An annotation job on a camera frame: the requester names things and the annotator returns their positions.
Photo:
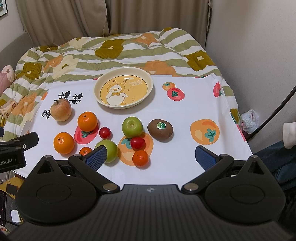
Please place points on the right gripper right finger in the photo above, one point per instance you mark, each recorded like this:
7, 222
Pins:
214, 167

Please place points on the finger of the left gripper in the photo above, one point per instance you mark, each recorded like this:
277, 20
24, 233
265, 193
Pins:
26, 141

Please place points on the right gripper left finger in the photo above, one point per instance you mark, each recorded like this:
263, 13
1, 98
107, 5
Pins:
88, 165

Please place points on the small mandarin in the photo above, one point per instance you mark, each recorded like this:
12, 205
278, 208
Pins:
84, 151
140, 158

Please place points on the green apple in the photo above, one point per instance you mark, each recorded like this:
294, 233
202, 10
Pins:
112, 150
132, 127

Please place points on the large orange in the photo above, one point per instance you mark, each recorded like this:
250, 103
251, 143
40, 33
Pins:
87, 121
63, 143

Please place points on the cherry tomato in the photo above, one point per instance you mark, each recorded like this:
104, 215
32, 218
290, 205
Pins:
137, 143
105, 133

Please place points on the red-yellow apple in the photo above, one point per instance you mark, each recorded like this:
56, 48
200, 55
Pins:
61, 110

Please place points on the brown kiwi with sticker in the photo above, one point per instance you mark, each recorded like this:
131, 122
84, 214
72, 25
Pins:
160, 129

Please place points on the patterned tissue pack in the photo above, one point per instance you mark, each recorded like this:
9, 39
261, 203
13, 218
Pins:
7, 108

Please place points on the white plastic bag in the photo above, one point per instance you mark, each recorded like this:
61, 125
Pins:
250, 121

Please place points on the pink plush toy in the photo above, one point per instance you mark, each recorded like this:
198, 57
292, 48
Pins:
7, 77

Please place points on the white fruit-print cloth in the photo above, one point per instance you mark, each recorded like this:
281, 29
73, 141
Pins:
179, 114

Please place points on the cream duck plate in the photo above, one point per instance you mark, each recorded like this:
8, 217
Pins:
123, 87

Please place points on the grey bed headboard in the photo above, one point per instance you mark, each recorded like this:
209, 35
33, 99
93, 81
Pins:
12, 53

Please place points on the beige curtain left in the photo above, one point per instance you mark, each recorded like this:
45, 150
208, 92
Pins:
52, 23

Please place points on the beige curtain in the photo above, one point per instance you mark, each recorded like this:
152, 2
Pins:
143, 16
52, 23

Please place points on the striped floral quilt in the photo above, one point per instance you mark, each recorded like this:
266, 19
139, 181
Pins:
171, 51

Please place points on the beige curtain right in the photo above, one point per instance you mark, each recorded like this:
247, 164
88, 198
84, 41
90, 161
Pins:
143, 16

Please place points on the framed wall picture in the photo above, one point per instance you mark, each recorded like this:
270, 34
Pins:
3, 8

